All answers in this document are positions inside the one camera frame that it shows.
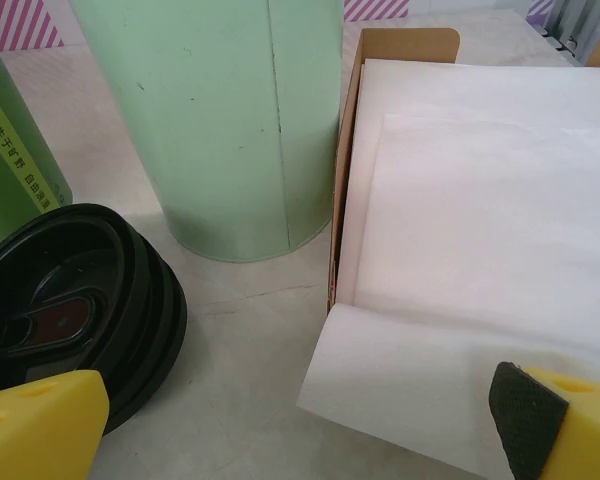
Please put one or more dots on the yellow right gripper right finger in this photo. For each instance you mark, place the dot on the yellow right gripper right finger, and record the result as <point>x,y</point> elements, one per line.
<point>570,430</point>

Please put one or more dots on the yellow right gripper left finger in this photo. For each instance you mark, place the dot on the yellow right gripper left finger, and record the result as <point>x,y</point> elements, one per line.
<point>40,425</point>

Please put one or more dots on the white draped paper napkin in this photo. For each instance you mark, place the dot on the white draped paper napkin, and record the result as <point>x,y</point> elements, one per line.
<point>480,250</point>

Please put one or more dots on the beige paper cup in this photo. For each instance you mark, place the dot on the beige paper cup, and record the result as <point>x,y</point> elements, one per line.
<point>15,165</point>

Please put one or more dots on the mint green straw holder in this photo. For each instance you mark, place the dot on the mint green straw holder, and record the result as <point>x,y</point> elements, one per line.
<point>205,125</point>

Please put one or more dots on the brown cardboard napkin box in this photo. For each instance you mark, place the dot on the brown cardboard napkin box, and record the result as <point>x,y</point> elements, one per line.
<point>410,45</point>

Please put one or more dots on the aluminium frame post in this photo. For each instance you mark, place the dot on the aluminium frame post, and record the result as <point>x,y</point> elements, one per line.
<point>565,25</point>

